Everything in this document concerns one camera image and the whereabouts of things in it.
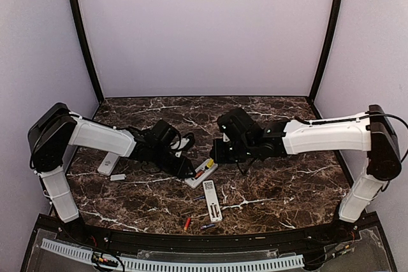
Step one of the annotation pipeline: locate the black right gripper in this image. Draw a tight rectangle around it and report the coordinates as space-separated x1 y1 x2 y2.
210 138 255 164

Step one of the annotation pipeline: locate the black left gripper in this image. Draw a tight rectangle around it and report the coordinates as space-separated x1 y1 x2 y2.
150 145 196 179

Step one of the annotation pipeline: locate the yellow handled screwdriver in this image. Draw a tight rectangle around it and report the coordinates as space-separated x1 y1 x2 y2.
205 159 215 170

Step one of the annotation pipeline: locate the white remote with barcode label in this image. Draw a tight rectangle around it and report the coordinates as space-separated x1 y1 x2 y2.
184 159 218 189

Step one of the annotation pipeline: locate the red blue battery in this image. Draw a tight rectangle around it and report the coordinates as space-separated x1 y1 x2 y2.
184 217 191 231

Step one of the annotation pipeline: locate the white button remote control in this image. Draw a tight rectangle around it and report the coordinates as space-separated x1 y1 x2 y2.
203 180 223 223

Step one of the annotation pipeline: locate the plain white slim remote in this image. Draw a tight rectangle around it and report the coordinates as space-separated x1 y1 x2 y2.
97 152 120 176

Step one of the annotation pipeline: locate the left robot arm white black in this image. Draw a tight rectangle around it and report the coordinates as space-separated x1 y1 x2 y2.
27 103 196 244

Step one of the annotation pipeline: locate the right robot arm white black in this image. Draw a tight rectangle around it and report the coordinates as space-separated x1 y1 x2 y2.
210 104 407 243

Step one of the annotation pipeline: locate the white slotted cable duct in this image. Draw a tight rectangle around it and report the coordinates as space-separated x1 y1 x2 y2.
40 238 305 271

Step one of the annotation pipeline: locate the right black frame post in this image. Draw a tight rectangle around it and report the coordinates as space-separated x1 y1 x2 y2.
308 0 342 104

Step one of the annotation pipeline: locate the black frame post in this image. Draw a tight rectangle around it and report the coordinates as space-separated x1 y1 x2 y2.
308 0 342 104
69 0 105 104

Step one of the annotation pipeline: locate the left black frame post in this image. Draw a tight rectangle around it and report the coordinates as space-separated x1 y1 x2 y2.
69 0 105 104

